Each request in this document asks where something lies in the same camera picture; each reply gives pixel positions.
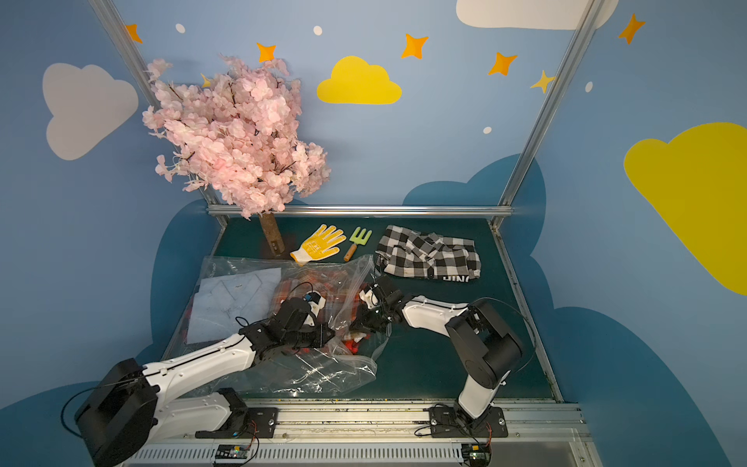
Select clear plastic vacuum bag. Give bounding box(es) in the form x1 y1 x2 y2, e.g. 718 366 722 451
167 254 391 399

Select black white checkered shirt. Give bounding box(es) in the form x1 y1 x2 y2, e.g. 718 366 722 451
375 225 482 283

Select red plaid shirt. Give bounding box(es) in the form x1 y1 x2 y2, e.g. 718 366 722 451
270 265 374 332

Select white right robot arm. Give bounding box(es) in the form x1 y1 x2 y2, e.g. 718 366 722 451
350 276 525 423

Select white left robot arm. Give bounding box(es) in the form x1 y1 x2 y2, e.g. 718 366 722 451
74 292 335 466

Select light blue shirt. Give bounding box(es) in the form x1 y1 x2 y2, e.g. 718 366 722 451
186 268 282 344

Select red black checkered cloth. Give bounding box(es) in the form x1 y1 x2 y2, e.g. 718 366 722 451
342 335 366 355

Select green garden hand fork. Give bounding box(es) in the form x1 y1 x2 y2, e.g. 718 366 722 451
344 227 372 263

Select yellow work glove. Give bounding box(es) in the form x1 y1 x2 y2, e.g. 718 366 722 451
290 224 347 266

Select left green circuit board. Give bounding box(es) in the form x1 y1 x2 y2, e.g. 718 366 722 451
215 445 250 463

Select green circuit board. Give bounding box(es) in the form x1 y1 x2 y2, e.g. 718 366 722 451
461 444 491 467
215 445 250 463

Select right green circuit board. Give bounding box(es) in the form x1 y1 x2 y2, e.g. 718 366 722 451
461 444 491 467

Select pink artificial blossom tree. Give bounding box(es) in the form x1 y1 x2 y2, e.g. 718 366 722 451
142 56 331 255

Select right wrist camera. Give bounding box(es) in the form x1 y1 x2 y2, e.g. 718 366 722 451
358 284 381 309

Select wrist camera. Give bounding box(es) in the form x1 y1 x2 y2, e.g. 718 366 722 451
358 284 381 309
303 292 326 317

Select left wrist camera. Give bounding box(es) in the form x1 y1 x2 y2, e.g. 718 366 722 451
303 292 326 317

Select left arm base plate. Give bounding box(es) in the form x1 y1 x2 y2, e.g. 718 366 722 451
195 408 279 439

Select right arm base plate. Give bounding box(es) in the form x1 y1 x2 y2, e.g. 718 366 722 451
427 404 509 439

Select aluminium frame back bar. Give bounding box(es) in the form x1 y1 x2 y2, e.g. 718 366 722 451
207 203 515 218

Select aluminium mounting rail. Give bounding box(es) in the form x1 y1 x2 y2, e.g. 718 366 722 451
124 399 602 466

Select right aluminium frame post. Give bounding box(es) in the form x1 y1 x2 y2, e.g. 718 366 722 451
497 0 605 208

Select aluminium frame post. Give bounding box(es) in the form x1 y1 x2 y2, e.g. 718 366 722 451
89 0 221 206
497 0 605 208

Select left aluminium frame post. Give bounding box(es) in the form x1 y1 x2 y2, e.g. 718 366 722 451
89 0 221 206

